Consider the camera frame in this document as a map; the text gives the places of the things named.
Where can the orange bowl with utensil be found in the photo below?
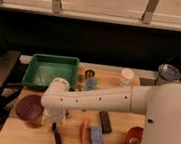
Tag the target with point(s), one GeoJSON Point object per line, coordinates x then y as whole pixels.
{"type": "Point", "coordinates": [134, 135]}

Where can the black handled brush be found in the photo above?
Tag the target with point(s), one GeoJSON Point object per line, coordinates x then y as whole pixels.
{"type": "Point", "coordinates": [55, 130]}

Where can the black remote control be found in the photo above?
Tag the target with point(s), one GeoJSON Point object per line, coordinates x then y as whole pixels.
{"type": "Point", "coordinates": [105, 122]}

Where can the green plastic tray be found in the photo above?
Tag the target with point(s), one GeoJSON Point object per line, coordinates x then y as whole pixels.
{"type": "Point", "coordinates": [43, 68]}

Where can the dark metal cup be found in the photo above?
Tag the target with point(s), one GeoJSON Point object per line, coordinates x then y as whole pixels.
{"type": "Point", "coordinates": [89, 73]}

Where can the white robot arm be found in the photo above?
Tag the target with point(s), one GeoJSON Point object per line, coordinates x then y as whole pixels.
{"type": "Point", "coordinates": [161, 106]}

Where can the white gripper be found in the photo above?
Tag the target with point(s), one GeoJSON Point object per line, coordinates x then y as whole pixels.
{"type": "Point", "coordinates": [55, 115]}

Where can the purple bowl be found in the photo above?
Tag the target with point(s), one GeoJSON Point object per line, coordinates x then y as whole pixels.
{"type": "Point", "coordinates": [29, 108]}

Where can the blue sponge block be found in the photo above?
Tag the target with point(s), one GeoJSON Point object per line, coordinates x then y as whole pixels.
{"type": "Point", "coordinates": [96, 135]}

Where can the white paper cup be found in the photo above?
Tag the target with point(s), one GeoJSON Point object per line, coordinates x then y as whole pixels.
{"type": "Point", "coordinates": [127, 75]}

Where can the grey bowl on ledge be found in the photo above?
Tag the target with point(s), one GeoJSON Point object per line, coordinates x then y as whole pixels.
{"type": "Point", "coordinates": [169, 72]}

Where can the orange carrot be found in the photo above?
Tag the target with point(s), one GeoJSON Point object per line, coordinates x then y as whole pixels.
{"type": "Point", "coordinates": [84, 129]}

